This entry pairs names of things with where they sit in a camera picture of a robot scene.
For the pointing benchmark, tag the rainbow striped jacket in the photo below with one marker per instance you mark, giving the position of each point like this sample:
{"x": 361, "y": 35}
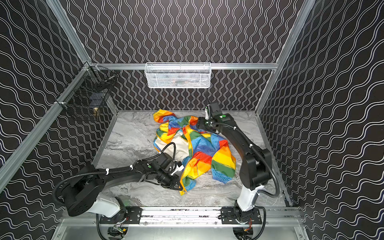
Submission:
{"x": 198, "y": 150}

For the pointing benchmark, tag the white mesh wall basket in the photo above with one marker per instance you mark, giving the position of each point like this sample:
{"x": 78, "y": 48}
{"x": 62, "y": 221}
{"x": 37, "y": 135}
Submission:
{"x": 178, "y": 75}

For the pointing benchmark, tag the aluminium front rail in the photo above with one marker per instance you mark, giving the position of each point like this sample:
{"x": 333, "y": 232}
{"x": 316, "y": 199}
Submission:
{"x": 202, "y": 217}

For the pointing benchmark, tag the brass object in basket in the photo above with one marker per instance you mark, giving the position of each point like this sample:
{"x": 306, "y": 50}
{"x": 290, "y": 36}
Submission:
{"x": 96, "y": 112}

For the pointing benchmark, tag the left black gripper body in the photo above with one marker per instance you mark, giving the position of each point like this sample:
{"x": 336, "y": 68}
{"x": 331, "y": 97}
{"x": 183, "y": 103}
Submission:
{"x": 175, "y": 182}

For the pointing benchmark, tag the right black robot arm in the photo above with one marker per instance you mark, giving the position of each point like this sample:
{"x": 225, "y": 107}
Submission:
{"x": 256, "y": 171}

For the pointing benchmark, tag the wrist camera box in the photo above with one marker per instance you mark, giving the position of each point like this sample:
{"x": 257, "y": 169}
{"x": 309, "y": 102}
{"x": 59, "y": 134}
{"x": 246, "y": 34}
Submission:
{"x": 164, "y": 162}
{"x": 212, "y": 111}

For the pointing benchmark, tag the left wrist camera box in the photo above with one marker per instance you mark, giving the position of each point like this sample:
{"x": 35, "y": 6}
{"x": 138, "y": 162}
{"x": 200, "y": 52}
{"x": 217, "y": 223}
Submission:
{"x": 164, "y": 162}

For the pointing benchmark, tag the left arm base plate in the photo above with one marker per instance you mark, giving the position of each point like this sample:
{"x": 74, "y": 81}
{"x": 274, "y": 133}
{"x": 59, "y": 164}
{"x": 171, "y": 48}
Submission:
{"x": 120, "y": 215}

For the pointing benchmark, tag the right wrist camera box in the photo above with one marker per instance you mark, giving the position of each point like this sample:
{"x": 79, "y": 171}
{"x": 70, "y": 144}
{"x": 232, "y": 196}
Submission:
{"x": 212, "y": 111}

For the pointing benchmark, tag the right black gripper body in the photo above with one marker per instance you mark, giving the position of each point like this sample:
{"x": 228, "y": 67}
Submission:
{"x": 202, "y": 123}

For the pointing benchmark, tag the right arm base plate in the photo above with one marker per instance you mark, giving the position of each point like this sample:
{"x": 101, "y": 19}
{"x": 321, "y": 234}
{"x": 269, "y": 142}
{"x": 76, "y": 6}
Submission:
{"x": 234, "y": 215}

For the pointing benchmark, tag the black wire wall basket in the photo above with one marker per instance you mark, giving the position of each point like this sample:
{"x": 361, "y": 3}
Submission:
{"x": 92, "y": 91}

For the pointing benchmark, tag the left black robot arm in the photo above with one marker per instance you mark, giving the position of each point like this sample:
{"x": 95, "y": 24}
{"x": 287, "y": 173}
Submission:
{"x": 79, "y": 192}

